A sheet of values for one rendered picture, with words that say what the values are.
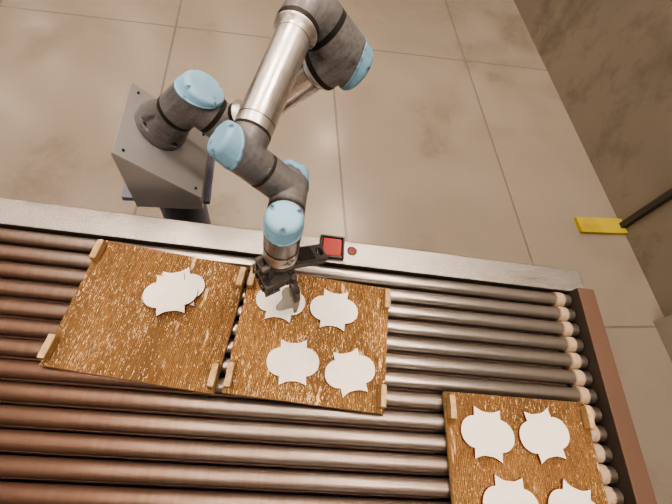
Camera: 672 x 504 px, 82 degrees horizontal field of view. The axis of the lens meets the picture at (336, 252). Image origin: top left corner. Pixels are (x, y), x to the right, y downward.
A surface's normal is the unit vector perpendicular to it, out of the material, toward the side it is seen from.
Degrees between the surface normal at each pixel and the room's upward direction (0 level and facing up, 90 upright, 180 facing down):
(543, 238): 0
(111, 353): 0
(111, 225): 0
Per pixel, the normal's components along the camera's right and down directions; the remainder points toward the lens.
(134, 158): 0.79, -0.33
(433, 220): 0.16, -0.47
